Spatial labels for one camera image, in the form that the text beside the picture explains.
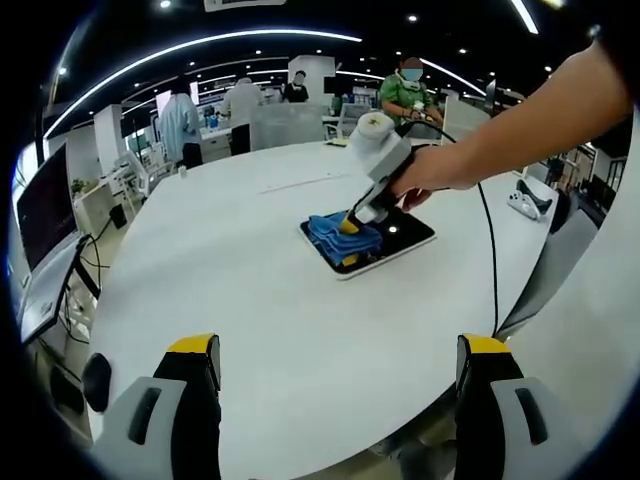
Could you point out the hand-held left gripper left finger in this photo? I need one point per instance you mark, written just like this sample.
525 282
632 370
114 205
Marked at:
195 425

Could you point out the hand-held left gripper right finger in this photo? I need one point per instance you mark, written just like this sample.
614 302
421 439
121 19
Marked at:
480 430

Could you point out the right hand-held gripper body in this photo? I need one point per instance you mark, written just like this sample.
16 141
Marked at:
380 150

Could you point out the blue cleaning cloth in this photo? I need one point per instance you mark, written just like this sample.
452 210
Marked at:
335 240

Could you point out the person's right hand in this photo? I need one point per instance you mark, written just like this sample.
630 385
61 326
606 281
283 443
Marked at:
425 172

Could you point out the yellow notepad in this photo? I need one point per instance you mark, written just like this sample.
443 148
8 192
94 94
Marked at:
337 143

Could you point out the white mesh office chair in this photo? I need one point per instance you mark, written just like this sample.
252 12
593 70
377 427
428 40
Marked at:
345 120

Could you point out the white standing board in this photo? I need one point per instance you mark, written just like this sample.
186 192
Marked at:
465 115

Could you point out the grey partition screen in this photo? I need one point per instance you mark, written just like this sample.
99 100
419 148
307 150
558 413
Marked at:
287 125

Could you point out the black round object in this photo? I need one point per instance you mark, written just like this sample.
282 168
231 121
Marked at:
97 382

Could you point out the white controller device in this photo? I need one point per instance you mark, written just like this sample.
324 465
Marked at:
522 200

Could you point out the white laptop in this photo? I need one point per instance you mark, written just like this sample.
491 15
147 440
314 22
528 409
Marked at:
45 300

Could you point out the ceiling air vent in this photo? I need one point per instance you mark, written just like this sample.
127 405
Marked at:
240 4

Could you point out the black floor box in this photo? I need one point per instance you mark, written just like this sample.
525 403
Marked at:
117 217

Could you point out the desk computer monitor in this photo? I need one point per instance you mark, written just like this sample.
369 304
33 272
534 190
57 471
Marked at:
47 210

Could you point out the green potted plant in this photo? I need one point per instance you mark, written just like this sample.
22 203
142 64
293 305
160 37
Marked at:
78 186

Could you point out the pink wall display screen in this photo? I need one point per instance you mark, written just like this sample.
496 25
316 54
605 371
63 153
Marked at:
161 100

